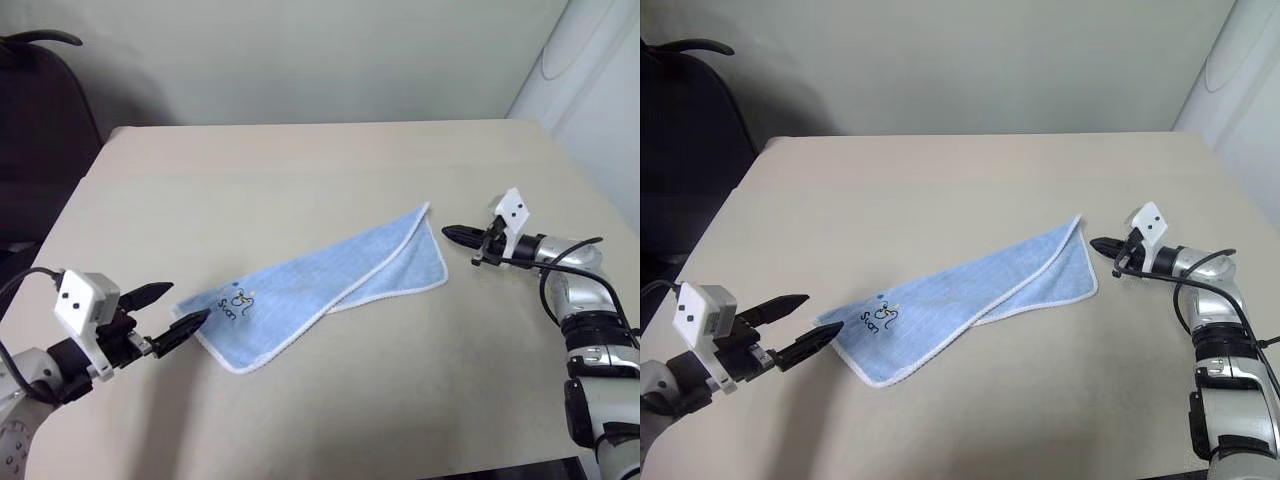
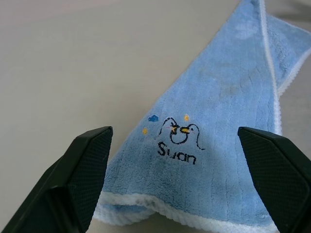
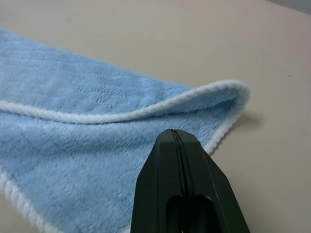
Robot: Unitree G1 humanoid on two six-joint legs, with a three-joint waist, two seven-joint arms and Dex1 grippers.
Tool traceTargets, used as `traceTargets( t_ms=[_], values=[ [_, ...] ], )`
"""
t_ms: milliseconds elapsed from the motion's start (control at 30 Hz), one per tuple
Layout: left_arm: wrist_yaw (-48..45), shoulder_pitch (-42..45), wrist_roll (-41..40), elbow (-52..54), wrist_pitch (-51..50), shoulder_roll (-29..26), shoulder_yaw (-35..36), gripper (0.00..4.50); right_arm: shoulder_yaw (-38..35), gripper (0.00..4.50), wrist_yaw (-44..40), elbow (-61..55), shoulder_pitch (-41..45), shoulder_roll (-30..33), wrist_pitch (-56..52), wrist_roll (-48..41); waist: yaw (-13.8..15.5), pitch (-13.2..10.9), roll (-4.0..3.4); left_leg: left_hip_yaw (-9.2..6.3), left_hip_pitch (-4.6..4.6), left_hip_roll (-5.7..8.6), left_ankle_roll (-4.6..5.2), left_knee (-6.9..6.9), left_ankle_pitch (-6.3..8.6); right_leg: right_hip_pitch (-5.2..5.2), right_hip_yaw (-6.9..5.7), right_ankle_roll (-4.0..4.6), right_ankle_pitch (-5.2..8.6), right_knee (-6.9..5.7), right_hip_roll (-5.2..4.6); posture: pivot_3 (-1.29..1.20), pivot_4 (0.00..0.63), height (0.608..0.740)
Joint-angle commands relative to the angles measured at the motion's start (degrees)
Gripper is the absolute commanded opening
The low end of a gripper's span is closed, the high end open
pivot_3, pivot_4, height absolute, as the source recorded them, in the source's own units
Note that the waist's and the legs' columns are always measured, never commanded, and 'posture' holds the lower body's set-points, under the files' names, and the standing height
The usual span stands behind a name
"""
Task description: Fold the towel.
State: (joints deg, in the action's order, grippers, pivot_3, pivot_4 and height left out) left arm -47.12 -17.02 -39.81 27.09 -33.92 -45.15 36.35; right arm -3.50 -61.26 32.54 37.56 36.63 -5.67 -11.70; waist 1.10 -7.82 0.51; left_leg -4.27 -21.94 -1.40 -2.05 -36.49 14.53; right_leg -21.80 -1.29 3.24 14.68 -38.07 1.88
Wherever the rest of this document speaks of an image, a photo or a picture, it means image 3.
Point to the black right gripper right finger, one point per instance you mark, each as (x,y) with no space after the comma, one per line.
(206,174)

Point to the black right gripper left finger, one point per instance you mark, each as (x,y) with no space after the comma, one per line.
(155,174)

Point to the light blue fluffy towel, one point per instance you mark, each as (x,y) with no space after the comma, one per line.
(73,136)

